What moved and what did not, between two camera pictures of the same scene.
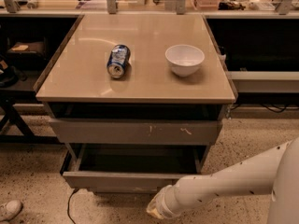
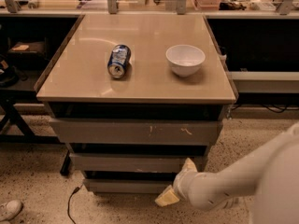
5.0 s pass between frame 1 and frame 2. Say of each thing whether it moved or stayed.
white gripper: moved
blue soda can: stayed
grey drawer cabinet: stayed
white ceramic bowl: stayed
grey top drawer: stayed
